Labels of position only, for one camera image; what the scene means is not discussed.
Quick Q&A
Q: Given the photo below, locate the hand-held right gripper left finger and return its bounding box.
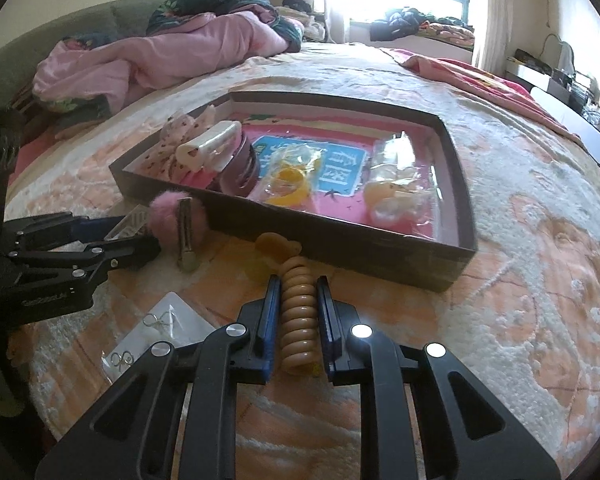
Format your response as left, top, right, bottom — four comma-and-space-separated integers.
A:
35, 275, 283, 480

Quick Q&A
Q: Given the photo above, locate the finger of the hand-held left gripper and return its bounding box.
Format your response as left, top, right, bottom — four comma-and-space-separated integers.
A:
2, 211, 131, 252
17, 235, 162, 287

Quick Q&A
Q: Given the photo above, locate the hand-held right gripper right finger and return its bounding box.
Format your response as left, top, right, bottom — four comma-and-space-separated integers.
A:
315, 275, 563, 480

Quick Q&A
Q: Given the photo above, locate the small earring packet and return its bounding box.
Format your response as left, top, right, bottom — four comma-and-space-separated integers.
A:
139, 292, 217, 349
102, 207, 152, 242
100, 347, 149, 377

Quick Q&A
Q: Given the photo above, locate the beige spiral hair tie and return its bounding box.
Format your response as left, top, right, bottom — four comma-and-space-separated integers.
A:
255, 232, 326, 377

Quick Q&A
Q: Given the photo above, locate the pink fur hair clip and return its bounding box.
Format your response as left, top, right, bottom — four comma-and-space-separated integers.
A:
147, 192, 212, 274

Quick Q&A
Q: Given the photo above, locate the dark cardboard box tray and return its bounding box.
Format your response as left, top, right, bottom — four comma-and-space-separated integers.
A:
109, 91, 479, 294

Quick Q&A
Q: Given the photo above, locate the polka dot bow hair tie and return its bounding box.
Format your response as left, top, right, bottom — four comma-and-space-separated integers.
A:
140, 105, 217, 182

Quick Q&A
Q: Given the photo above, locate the cream hair claw clip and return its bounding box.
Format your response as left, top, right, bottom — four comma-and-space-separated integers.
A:
175, 121, 244, 174

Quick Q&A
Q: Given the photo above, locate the dusty pink hair claw clip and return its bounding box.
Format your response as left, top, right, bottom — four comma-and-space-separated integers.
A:
207, 132, 264, 197

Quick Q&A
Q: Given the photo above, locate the clear packet with cream clips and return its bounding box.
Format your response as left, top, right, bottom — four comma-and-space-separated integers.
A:
362, 132, 439, 229

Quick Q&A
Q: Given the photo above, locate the clear packet with yellow clips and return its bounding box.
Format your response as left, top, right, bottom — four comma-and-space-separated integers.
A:
259, 140, 327, 207

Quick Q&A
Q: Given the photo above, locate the blue printed card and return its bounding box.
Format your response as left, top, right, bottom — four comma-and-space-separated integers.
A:
250, 135, 369, 199

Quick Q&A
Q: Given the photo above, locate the green padded headboard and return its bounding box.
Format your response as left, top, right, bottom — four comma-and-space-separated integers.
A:
0, 0, 191, 111

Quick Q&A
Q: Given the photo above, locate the pink floral quilt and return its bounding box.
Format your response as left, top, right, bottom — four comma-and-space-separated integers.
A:
32, 0, 305, 114

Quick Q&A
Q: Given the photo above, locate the pink printed blanket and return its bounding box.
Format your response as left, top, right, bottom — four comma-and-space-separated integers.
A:
380, 47, 589, 154

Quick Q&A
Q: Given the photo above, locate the dark puffer jacket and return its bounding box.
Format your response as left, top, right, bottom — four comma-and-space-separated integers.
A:
370, 7, 429, 42

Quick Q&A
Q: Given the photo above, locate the white curtain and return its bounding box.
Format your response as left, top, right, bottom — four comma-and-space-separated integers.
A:
324, 0, 352, 46
472, 0, 512, 69

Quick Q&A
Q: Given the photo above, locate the pile of colourful clothes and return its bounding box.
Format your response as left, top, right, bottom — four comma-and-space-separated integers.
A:
420, 16, 476, 44

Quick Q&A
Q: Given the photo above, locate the white low desk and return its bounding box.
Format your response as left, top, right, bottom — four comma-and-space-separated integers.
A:
504, 55, 600, 177

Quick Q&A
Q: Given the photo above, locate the white arched mirror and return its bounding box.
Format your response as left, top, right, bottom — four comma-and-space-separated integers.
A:
542, 34, 577, 77

